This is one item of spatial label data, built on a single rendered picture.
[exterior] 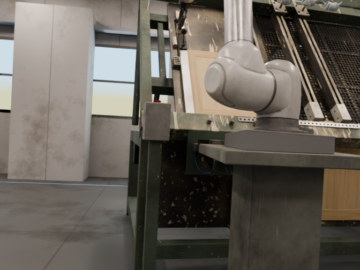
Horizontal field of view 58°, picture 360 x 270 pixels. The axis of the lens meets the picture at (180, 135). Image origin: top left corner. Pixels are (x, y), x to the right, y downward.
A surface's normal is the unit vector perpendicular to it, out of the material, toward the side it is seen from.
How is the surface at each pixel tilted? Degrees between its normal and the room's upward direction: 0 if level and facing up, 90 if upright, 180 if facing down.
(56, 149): 90
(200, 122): 55
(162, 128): 90
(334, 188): 90
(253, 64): 77
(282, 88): 84
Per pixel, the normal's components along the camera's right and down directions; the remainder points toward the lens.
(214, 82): -0.84, 0.01
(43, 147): 0.10, 0.01
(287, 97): 0.44, 0.07
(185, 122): 0.18, -0.56
